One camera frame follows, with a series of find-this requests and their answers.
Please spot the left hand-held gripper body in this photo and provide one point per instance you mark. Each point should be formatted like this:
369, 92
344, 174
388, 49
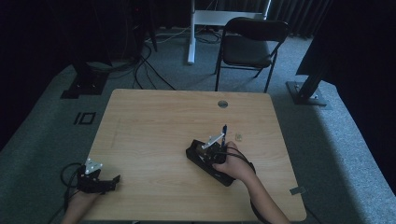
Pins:
88, 183

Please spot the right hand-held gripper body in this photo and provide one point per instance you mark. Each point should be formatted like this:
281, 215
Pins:
214, 154

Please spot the black pencil case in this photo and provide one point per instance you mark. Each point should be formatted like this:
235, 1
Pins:
194, 155

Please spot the person's left hand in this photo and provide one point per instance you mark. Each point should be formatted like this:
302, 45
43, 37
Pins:
81, 203

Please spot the person's right hand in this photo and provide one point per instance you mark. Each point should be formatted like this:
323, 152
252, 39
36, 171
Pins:
236, 166

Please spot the round grey table grommet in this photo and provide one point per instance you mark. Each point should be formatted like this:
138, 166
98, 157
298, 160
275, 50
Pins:
223, 104

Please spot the grey tape piece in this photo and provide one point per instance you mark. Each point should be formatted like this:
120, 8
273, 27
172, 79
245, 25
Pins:
297, 190

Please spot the black metal stand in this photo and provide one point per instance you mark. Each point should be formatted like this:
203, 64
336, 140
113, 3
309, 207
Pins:
85, 82
306, 93

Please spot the black folding chair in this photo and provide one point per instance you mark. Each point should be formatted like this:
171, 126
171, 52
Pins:
246, 51

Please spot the dark curtain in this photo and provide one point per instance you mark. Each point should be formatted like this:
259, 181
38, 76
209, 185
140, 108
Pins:
305, 15

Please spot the white desk frame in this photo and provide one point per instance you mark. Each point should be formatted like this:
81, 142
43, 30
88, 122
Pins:
218, 17

